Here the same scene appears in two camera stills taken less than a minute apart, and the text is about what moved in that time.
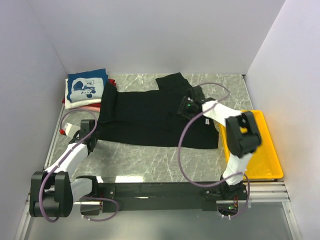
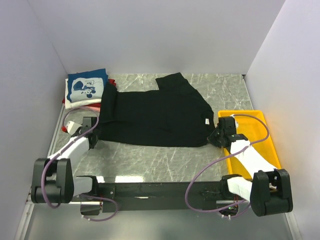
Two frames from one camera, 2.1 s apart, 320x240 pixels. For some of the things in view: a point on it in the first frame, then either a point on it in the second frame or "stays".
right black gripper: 182,109 → 211,138
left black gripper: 96,135 stays
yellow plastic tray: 265,163 stays
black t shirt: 150,118 stays
